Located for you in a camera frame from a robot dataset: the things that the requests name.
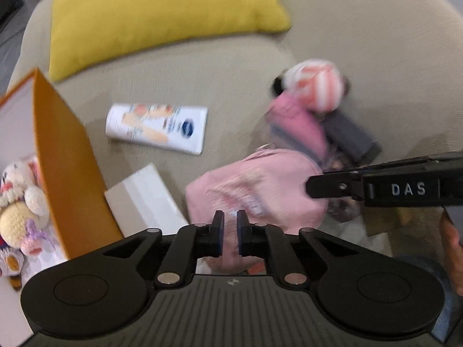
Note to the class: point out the person's right hand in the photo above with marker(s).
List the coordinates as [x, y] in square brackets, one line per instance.
[450, 238]

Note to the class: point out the orange storage box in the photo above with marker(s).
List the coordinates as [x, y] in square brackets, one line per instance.
[65, 159]

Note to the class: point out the small white cardboard box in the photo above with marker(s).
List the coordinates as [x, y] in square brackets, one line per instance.
[144, 198]

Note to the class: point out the yellow pillow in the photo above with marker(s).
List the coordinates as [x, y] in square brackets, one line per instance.
[144, 14]

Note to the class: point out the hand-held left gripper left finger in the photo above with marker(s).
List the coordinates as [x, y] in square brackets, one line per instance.
[219, 233]

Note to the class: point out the pink doll with striped hat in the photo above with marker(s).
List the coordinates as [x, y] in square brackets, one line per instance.
[253, 180]

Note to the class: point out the brown paper card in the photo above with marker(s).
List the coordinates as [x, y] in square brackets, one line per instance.
[383, 221]

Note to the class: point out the cream crochet plush toy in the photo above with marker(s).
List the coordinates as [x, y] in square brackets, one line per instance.
[18, 224]

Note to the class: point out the white lotion tube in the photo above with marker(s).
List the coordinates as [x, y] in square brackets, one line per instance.
[155, 126]

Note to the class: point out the white fluffy plush toy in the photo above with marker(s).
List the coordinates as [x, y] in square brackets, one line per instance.
[21, 184]

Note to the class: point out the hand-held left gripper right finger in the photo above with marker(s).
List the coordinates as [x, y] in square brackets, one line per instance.
[241, 233]

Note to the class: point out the beige fabric sofa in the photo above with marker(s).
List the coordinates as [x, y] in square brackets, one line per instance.
[361, 43]

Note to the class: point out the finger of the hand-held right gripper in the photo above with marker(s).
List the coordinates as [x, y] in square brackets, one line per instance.
[332, 187]

